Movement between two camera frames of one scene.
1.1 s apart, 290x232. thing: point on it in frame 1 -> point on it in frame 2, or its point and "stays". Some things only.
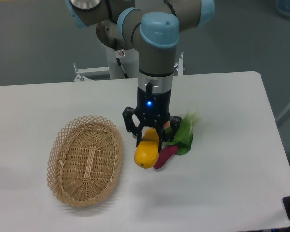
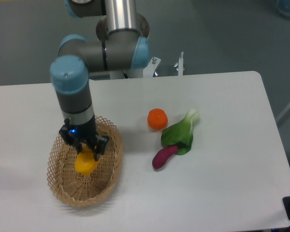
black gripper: x=152 y=109 -> x=75 y=135
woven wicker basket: x=84 y=161 stays
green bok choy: x=183 y=137 stays
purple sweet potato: x=165 y=153 stays
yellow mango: x=146 y=155 -> x=85 y=163
